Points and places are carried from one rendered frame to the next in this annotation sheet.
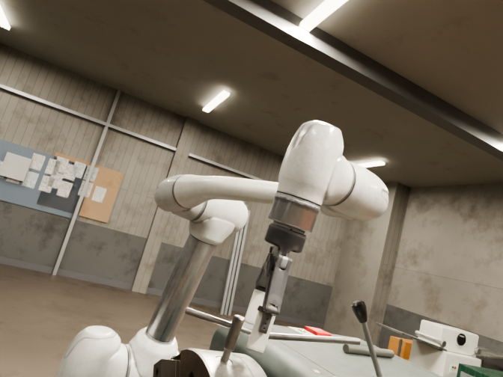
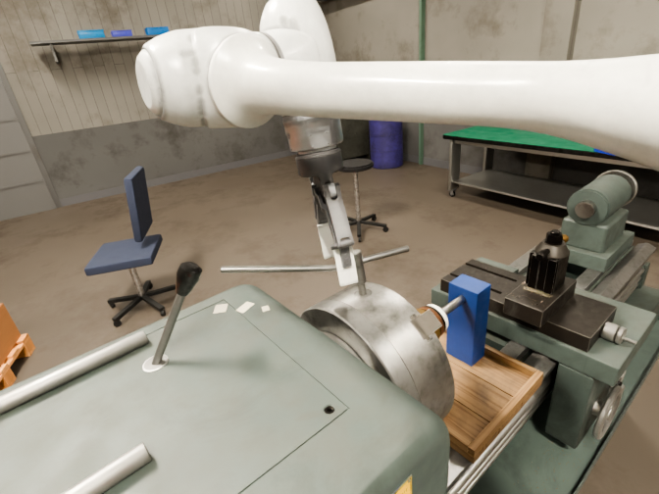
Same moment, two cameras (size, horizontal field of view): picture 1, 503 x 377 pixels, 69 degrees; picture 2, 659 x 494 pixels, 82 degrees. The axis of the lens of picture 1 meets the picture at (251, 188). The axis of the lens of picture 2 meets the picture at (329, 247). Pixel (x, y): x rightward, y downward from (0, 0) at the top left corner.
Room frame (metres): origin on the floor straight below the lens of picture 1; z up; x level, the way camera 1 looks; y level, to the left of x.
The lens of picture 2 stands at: (1.31, -0.17, 1.63)
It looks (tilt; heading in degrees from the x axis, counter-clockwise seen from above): 26 degrees down; 172
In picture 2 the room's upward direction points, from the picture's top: 6 degrees counter-clockwise
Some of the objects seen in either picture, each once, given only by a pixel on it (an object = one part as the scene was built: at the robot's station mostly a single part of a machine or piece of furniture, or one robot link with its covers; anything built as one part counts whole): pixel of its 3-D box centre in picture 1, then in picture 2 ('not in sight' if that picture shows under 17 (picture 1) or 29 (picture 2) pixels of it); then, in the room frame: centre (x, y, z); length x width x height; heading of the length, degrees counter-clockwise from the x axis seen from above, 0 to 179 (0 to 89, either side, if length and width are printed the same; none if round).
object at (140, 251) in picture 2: not in sight; (126, 246); (-1.55, -1.34, 0.53); 0.61 x 0.59 x 1.06; 113
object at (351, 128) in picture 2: not in sight; (338, 138); (-5.62, 1.13, 0.40); 1.15 x 0.97 x 0.79; 112
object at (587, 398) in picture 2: not in sight; (594, 384); (0.64, 0.63, 0.73); 0.27 x 0.12 x 0.27; 119
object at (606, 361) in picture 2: not in sight; (532, 307); (0.46, 0.55, 0.90); 0.53 x 0.30 x 0.06; 29
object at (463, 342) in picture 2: not in sight; (467, 320); (0.58, 0.27, 1.00); 0.08 x 0.06 x 0.23; 29
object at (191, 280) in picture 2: (358, 311); (188, 278); (0.83, -0.30, 1.38); 0.04 x 0.03 x 0.05; 119
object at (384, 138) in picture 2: not in sight; (385, 140); (-4.83, 1.77, 0.41); 0.55 x 0.55 x 0.83
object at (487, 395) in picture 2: not in sight; (442, 372); (0.63, 0.18, 0.89); 0.36 x 0.30 x 0.04; 29
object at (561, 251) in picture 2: not in sight; (552, 247); (0.52, 0.53, 1.14); 0.08 x 0.08 x 0.03
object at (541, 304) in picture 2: not in sight; (539, 295); (0.53, 0.50, 1.00); 0.20 x 0.10 x 0.05; 119
